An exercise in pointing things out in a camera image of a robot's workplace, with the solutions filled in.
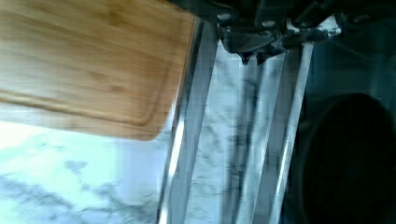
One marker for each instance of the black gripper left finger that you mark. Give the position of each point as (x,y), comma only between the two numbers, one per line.
(259,36)

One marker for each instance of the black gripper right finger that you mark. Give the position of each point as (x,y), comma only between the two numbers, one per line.
(327,29)

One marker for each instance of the glass oven door with handle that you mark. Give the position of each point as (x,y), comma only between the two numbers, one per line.
(257,158)

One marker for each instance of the black pan inside oven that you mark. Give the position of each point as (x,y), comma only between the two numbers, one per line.
(348,170)

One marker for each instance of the bamboo cutting board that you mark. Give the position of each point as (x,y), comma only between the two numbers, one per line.
(109,67)

